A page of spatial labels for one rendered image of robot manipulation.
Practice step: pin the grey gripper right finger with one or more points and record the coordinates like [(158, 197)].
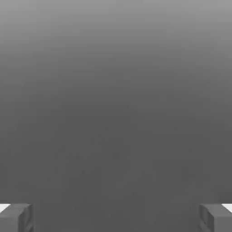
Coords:
[(217, 219)]

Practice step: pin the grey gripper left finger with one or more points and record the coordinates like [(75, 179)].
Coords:
[(14, 218)]

